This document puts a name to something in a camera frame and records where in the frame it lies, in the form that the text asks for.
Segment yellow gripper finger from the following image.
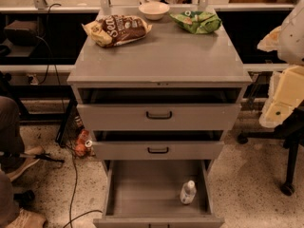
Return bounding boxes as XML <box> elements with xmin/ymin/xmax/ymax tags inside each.
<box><xmin>259</xmin><ymin>66</ymin><xmax>304</xmax><ymax>128</ymax></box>
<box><xmin>257</xmin><ymin>26</ymin><xmax>281</xmax><ymax>52</ymax></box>

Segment clear plastic bottle white cap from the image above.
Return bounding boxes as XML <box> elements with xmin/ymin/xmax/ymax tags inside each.
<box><xmin>180</xmin><ymin>180</ymin><xmax>197</xmax><ymax>205</ymax></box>

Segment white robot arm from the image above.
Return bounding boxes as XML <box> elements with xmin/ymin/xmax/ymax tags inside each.
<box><xmin>257</xmin><ymin>0</ymin><xmax>304</xmax><ymax>128</ymax></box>

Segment grey metal drawer cabinet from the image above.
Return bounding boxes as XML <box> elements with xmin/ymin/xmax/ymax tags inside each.
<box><xmin>66</xmin><ymin>5</ymin><xmax>254</xmax><ymax>228</ymax></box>

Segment grey middle drawer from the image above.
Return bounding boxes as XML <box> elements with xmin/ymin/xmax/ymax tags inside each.
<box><xmin>93</xmin><ymin>130</ymin><xmax>223</xmax><ymax>161</ymax></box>

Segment grey drawer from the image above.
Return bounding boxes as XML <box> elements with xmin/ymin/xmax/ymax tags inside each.
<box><xmin>93</xmin><ymin>130</ymin><xmax>223</xmax><ymax>161</ymax></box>
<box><xmin>93</xmin><ymin>160</ymin><xmax>224</xmax><ymax>228</ymax></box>
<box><xmin>76</xmin><ymin>88</ymin><xmax>242</xmax><ymax>132</ymax></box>

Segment grey top drawer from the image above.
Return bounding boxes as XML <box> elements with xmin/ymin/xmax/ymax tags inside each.
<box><xmin>76</xmin><ymin>88</ymin><xmax>242</xmax><ymax>132</ymax></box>

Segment grey bottom drawer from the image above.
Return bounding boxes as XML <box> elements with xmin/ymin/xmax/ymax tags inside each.
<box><xmin>93</xmin><ymin>160</ymin><xmax>224</xmax><ymax>228</ymax></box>

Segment black office chair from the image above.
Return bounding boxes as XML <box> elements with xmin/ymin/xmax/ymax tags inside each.
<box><xmin>237</xmin><ymin>102</ymin><xmax>304</xmax><ymax>196</ymax></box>

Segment green snack bag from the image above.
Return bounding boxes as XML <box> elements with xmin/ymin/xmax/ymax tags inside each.
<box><xmin>169</xmin><ymin>10</ymin><xmax>222</xmax><ymax>34</ymax></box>

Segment white ceramic bowl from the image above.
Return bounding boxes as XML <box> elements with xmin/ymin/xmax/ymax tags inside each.
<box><xmin>139</xmin><ymin>2</ymin><xmax>170</xmax><ymax>21</ymax></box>

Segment brown yellow chip bag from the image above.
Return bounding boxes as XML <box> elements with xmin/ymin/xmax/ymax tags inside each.
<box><xmin>83</xmin><ymin>15</ymin><xmax>152</xmax><ymax>48</ymax></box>

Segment orange cans on floor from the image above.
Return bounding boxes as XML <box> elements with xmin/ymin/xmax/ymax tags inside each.
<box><xmin>74</xmin><ymin>129</ymin><xmax>92</xmax><ymax>157</ymax></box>

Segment black box on shelf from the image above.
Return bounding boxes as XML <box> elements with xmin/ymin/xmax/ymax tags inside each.
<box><xmin>4</xmin><ymin>20</ymin><xmax>38</xmax><ymax>47</ymax></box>

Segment tan shoe upper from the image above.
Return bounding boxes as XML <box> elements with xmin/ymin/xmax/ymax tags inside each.
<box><xmin>4</xmin><ymin>146</ymin><xmax>45</xmax><ymax>181</ymax></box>

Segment tan shoe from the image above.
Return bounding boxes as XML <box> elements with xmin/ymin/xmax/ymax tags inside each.
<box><xmin>4</xmin><ymin>146</ymin><xmax>45</xmax><ymax>181</ymax></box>
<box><xmin>5</xmin><ymin>209</ymin><xmax>47</xmax><ymax>228</ymax></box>

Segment person leg brown trousers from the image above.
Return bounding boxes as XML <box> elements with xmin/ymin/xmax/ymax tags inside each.
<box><xmin>0</xmin><ymin>95</ymin><xmax>26</xmax><ymax>228</ymax></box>

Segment tan shoe lower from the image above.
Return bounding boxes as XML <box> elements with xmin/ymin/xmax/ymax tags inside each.
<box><xmin>5</xmin><ymin>209</ymin><xmax>47</xmax><ymax>228</ymax></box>

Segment black floor cable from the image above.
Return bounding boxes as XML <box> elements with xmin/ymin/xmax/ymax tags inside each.
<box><xmin>61</xmin><ymin>142</ymin><xmax>104</xmax><ymax>228</ymax></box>

